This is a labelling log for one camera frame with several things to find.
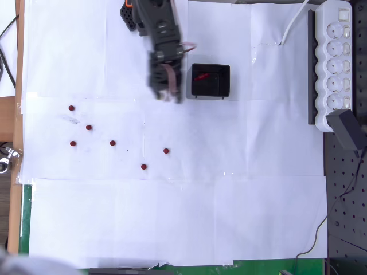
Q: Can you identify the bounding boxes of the black square bin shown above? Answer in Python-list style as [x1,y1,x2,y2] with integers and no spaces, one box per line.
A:
[186,63,231,100]

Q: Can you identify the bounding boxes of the taped white paper cover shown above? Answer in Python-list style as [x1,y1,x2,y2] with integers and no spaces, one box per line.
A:
[19,0,329,270]

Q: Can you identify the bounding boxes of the white power strip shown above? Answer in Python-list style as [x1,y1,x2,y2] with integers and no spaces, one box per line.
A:
[314,0,353,133]

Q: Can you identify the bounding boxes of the metal clamp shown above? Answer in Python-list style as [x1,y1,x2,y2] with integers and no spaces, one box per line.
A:
[0,145,22,174]

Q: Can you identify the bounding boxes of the black power adapter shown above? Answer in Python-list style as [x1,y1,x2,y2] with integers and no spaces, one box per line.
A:
[326,109,364,152]

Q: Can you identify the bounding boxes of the green mat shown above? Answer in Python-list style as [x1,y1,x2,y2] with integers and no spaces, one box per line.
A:
[19,184,326,275]

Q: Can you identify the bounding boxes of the dark ribbed panel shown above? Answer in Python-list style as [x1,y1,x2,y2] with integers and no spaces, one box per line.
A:
[0,171,14,249]

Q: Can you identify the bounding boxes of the black perforated board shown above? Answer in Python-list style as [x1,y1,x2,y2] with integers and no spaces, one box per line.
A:
[323,0,367,275]

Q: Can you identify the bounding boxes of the blurry grey round object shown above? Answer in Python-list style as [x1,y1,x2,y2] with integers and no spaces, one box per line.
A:
[0,247,77,275]

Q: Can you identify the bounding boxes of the white power cable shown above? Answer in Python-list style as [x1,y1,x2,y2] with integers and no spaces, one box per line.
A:
[279,0,311,46]

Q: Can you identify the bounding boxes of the thin black cable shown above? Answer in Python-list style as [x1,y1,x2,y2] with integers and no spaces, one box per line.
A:
[291,150,367,275]

